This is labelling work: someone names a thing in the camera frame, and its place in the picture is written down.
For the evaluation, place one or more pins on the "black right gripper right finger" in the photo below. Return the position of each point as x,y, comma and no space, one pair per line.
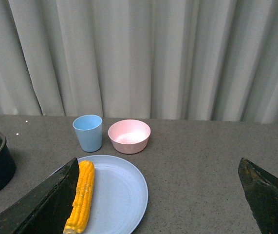
261,192

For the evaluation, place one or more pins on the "pink bowl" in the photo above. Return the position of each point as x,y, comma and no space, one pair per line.
129,136

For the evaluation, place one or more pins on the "grey curtain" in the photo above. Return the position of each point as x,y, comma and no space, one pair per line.
167,59

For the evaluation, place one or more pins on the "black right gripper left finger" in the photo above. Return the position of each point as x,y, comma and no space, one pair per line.
46,208

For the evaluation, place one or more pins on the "yellow corn cob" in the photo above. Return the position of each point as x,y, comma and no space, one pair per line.
80,214

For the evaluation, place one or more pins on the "light blue cup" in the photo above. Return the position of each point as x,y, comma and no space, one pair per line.
88,129

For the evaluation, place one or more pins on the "light blue plate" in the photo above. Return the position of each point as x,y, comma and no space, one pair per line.
120,196

